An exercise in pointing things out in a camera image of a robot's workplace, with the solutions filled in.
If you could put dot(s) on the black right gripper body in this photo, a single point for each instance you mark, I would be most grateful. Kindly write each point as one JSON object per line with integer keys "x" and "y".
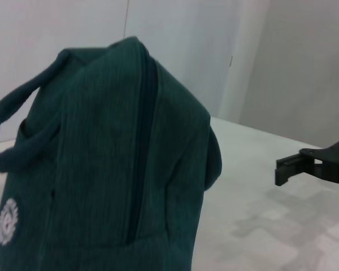
{"x": 334, "y": 161}

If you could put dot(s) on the dark teal insulated lunch bag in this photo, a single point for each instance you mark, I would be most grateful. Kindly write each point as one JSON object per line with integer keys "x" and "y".
{"x": 107, "y": 158}

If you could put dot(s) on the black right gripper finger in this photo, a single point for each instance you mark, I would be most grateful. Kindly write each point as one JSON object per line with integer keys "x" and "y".
{"x": 295, "y": 168}

